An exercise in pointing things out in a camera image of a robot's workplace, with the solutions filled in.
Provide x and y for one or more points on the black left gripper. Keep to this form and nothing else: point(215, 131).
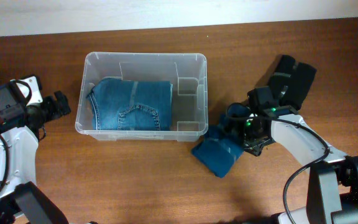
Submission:
point(54, 111)

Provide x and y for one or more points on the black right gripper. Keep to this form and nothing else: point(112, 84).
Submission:
point(257, 147)

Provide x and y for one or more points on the blue shirt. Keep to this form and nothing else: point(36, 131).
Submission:
point(223, 143)

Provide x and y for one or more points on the dark blue jeans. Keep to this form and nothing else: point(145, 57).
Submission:
point(126, 105)

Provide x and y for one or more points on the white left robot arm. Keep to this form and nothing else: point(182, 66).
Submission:
point(19, 194)

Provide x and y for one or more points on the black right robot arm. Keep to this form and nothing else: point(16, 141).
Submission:
point(332, 195)

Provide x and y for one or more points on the black folded garment upper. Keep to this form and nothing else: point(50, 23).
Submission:
point(291, 81)

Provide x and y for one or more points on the clear plastic storage bin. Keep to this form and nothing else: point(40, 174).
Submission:
point(186, 72)

